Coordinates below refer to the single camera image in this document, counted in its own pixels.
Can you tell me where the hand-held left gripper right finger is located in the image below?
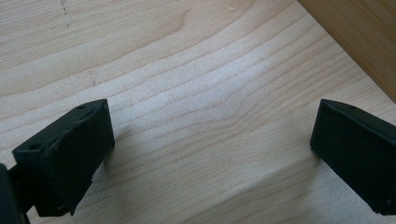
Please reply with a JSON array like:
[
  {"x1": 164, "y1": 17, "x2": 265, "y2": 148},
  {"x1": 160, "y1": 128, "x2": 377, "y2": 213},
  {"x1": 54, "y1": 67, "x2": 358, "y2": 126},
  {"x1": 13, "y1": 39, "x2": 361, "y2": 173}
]
[{"x1": 309, "y1": 98, "x2": 396, "y2": 217}]

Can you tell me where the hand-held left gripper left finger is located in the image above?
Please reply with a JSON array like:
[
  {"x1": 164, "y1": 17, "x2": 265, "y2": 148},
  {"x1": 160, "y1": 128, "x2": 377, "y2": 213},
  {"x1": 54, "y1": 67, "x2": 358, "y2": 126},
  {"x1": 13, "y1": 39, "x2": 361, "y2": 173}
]
[{"x1": 11, "y1": 98, "x2": 116, "y2": 217}]

